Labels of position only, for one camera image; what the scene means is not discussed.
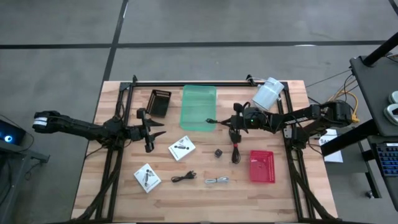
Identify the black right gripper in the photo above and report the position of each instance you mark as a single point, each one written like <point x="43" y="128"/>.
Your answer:
<point x="239" y="123"/>

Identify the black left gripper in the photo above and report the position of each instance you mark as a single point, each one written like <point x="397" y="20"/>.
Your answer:
<point x="136" y="133"/>

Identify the green translucent plastic bin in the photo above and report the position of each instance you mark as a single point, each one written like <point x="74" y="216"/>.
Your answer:
<point x="199" y="107"/>

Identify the white instruction booklet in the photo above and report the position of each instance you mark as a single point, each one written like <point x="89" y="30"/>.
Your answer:
<point x="147" y="178"/>
<point x="182" y="148"/>

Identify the small black cube adapter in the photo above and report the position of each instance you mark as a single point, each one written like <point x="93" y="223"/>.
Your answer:
<point x="218" y="153"/>

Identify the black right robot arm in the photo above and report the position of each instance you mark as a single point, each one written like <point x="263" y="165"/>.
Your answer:
<point x="295" y="119"/>

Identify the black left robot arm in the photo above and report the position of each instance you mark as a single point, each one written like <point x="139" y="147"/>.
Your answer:
<point x="77" y="126"/>

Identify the black mesh basket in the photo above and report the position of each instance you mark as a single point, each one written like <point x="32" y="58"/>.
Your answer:
<point x="159" y="102"/>

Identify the white plastic container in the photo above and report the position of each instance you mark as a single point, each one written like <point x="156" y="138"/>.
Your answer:
<point x="267" y="95"/>

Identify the red perforated plastic basket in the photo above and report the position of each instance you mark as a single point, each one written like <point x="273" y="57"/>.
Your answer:
<point x="262" y="166"/>

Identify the white paper sheet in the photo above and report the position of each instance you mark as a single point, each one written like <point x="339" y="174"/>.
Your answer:
<point x="334" y="155"/>

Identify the black desk leg beam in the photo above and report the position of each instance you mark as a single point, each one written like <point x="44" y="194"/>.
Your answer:
<point x="348" y="137"/>

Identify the dark metal stand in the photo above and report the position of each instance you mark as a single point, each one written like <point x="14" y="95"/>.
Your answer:
<point x="18" y="155"/>

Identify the black device with blue light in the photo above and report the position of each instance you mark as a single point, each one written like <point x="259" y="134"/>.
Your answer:
<point x="11" y="133"/>

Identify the dark grey desk top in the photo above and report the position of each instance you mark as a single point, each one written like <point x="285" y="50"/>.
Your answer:
<point x="376" y="93"/>

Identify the white foot pedal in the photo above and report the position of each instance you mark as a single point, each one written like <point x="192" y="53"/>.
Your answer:
<point x="391" y="114"/>
<point x="394" y="97"/>

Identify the backlit computer keyboard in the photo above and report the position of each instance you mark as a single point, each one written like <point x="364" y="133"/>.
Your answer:
<point x="388" y="160"/>

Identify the dark keyboard tray desk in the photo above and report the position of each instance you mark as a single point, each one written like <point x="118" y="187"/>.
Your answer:
<point x="382" y="186"/>

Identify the black monitor pole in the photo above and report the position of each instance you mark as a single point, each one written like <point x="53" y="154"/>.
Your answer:
<point x="381" y="49"/>

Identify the black aluminium rig frame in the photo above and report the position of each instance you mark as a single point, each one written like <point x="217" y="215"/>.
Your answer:
<point x="202" y="84"/>

